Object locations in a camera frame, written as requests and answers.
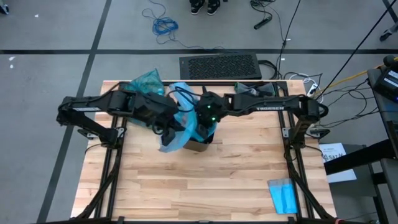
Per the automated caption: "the blue coiled cable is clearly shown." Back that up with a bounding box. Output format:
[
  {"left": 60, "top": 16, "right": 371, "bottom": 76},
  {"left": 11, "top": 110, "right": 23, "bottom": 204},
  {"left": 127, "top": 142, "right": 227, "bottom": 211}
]
[{"left": 142, "top": 0, "right": 224, "bottom": 52}]

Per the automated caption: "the long black floor cable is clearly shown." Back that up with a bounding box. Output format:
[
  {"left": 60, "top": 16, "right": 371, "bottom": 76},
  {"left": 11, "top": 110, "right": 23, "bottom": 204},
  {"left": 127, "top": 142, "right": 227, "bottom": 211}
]
[{"left": 276, "top": 0, "right": 302, "bottom": 78}]

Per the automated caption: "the white printed paper sheet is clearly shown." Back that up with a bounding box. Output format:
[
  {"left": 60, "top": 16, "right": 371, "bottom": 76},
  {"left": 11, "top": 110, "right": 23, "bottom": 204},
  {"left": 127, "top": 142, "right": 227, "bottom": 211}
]
[{"left": 318, "top": 142, "right": 358, "bottom": 184}]

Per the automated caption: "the black power strip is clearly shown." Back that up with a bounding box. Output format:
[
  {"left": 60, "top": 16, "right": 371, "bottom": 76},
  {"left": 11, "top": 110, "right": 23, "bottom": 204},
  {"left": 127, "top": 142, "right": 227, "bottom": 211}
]
[{"left": 253, "top": 15, "right": 274, "bottom": 30}]

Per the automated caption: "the tangled black floor cable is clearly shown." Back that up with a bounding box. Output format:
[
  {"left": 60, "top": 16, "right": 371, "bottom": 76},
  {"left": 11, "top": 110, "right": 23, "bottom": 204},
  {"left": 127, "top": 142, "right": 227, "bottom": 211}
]
[{"left": 250, "top": 0, "right": 277, "bottom": 16}]

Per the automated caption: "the teal drawstring trash bag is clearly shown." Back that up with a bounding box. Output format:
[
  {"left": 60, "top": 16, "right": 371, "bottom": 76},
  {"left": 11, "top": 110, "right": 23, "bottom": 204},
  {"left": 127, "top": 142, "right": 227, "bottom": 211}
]
[{"left": 123, "top": 68, "right": 166, "bottom": 128}]

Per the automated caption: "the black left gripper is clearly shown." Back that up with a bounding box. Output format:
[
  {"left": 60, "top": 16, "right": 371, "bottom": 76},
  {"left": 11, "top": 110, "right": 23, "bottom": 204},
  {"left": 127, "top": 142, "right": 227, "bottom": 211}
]
[{"left": 133, "top": 93, "right": 187, "bottom": 147}]

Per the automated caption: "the silver mounting plate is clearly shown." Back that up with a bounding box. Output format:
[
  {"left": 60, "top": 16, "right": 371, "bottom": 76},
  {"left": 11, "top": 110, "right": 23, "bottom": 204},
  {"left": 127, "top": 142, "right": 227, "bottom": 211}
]
[
  {"left": 281, "top": 126, "right": 295, "bottom": 140},
  {"left": 77, "top": 129, "right": 94, "bottom": 140}
]

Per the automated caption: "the person's shoe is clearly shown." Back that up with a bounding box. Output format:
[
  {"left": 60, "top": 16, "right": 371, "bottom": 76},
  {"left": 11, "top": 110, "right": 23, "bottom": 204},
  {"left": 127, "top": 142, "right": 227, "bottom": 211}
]
[
  {"left": 189, "top": 0, "right": 206, "bottom": 16},
  {"left": 206, "top": 0, "right": 222, "bottom": 16}
]

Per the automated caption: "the black cable bundle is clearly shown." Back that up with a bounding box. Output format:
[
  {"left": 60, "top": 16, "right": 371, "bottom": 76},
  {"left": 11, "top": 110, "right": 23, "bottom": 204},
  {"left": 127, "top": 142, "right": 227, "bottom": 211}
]
[{"left": 257, "top": 58, "right": 279, "bottom": 80}]

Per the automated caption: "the black tripod leg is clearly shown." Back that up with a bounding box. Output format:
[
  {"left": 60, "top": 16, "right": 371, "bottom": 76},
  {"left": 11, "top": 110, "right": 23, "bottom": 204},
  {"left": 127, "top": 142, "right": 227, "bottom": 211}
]
[{"left": 379, "top": 0, "right": 398, "bottom": 42}]

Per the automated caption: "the thick black diagonal cable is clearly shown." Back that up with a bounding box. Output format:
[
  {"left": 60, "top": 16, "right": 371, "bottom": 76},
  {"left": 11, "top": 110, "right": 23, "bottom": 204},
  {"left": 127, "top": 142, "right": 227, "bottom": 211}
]
[{"left": 320, "top": 0, "right": 398, "bottom": 94}]

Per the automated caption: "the black side desk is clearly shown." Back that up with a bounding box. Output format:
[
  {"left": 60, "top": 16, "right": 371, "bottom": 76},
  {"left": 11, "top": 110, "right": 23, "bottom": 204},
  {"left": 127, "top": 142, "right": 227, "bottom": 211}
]
[{"left": 323, "top": 55, "right": 398, "bottom": 224}]

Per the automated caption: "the folded blue trash bag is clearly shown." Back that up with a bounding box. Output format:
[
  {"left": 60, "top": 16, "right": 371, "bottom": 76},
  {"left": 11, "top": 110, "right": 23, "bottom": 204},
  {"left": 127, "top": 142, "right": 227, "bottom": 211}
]
[{"left": 267, "top": 178, "right": 299, "bottom": 215}]

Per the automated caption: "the black labelled desk device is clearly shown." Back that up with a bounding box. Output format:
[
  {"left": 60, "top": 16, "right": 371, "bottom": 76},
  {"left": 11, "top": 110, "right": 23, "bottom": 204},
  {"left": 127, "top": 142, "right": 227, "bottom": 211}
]
[{"left": 371, "top": 67, "right": 398, "bottom": 103}]

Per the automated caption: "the blue plastic trash bag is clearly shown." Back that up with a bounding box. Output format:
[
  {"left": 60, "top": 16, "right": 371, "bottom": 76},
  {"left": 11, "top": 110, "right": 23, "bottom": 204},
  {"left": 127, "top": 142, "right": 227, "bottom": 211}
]
[{"left": 158, "top": 81, "right": 218, "bottom": 154}]

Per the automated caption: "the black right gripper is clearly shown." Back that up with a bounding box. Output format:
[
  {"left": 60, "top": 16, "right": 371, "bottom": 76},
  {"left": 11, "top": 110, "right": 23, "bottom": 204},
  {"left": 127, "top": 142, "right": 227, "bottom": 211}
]
[{"left": 194, "top": 86, "right": 231, "bottom": 141}]

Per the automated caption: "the black perforated computer case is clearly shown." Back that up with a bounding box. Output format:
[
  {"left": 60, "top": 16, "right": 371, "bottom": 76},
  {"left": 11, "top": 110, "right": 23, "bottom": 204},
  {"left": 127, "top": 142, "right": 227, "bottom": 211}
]
[{"left": 179, "top": 52, "right": 262, "bottom": 80}]

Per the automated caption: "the black trash bin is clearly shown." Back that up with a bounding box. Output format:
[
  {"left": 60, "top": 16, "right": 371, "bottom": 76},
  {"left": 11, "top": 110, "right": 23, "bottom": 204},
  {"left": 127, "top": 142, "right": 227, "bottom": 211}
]
[{"left": 182, "top": 119, "right": 219, "bottom": 153}]

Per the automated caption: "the yellow cable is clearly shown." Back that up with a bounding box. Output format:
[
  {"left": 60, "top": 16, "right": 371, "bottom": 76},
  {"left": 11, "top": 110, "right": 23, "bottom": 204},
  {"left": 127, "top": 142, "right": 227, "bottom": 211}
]
[{"left": 313, "top": 57, "right": 398, "bottom": 94}]

